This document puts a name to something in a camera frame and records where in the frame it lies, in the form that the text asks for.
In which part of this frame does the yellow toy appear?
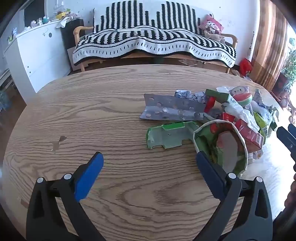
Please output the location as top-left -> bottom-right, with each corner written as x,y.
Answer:
56,9 -> 70,20

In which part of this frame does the black cabinet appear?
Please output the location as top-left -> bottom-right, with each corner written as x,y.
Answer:
60,19 -> 85,50

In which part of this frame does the brown plush toy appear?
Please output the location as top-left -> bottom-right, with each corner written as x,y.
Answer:
204,28 -> 226,44

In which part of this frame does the dark green carton box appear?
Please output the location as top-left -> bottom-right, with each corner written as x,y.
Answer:
205,89 -> 237,105

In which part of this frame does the person's right hand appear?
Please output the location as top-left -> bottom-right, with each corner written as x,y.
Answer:
285,173 -> 296,210

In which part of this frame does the pink monkey plush pillow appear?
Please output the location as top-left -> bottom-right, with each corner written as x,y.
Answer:
199,14 -> 225,35

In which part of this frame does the monkey watermelon printed package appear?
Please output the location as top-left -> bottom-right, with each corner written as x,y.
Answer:
229,86 -> 254,107

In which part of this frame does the toy tricycle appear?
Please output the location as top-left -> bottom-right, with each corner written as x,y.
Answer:
276,89 -> 296,124

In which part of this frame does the green cardboard carton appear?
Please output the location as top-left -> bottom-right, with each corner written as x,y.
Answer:
146,121 -> 200,150

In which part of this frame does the red carton box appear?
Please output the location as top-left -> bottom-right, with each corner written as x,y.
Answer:
222,112 -> 264,154

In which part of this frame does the white cabinet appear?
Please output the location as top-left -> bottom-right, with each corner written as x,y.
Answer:
3,20 -> 70,93

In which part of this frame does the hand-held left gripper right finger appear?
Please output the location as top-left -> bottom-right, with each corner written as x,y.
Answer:
196,151 -> 274,241

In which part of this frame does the crumpled blue white wrapper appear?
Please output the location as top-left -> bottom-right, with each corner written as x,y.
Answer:
174,90 -> 207,104

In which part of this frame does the small cardboard piece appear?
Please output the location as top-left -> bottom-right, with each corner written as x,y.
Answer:
179,59 -> 200,68

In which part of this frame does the brown curtain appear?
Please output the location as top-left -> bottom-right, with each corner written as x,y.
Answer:
250,2 -> 289,93

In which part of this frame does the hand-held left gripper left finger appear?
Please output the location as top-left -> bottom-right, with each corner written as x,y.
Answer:
26,152 -> 104,241

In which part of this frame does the wooden sofa frame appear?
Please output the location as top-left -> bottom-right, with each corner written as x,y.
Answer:
73,26 -> 238,75

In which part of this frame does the green printed paper bowl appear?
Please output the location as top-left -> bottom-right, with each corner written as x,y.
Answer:
193,120 -> 248,178

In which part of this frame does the red bag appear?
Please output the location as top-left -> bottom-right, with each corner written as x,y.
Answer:
239,58 -> 254,77

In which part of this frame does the small red packet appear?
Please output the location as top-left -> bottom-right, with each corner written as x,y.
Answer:
204,96 -> 217,113

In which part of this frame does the crumpled silver wrapper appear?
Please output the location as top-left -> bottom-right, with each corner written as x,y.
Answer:
252,89 -> 274,112

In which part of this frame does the green potted plant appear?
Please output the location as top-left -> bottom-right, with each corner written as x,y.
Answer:
280,50 -> 296,91

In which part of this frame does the white plastic bag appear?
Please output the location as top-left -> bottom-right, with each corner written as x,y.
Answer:
223,102 -> 260,133

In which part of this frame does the silver blister foil sheet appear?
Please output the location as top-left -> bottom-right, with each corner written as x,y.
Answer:
140,93 -> 207,121

